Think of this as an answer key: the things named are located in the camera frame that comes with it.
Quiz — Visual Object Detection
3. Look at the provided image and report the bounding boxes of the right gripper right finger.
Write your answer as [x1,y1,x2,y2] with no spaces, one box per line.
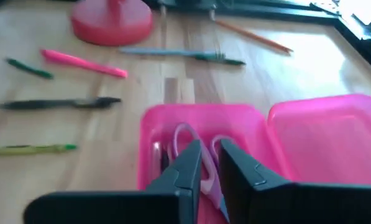
[219,139,371,224]

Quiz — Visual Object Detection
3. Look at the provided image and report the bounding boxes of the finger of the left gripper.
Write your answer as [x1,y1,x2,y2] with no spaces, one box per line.
[157,0,189,16]
[188,0,219,21]

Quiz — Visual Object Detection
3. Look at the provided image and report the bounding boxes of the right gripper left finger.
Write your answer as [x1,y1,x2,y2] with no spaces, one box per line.
[23,139,203,224]

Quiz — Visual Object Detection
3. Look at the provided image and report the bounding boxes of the grey pen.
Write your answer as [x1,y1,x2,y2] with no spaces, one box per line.
[119,47,204,58]

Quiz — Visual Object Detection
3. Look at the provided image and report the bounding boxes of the purple-handled scissors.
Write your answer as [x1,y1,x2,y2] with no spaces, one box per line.
[166,123,232,223]

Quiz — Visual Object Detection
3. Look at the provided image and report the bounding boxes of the dark green pen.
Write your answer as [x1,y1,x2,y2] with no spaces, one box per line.
[194,52,247,67]

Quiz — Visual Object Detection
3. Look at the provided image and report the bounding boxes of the short orange pencil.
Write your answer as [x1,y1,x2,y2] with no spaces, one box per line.
[215,19,294,56]

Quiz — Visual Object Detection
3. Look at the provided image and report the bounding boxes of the pink plastic supply box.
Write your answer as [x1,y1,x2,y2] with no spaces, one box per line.
[137,93,371,224]

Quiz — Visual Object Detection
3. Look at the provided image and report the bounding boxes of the pink pen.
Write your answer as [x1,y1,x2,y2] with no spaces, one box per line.
[40,49,129,79]

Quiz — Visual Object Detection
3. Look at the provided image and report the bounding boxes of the olive pencil with green tip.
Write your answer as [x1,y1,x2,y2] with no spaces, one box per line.
[0,143,78,157]

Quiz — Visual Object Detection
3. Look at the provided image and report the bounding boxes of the black pen with grip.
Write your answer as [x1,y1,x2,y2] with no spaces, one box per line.
[0,96,122,111]

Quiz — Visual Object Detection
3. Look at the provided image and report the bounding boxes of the small green pencil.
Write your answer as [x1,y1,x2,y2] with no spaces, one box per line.
[4,57,55,80]

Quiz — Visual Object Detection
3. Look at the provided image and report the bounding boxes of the red desk lamp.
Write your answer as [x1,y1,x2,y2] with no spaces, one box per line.
[70,0,154,47]

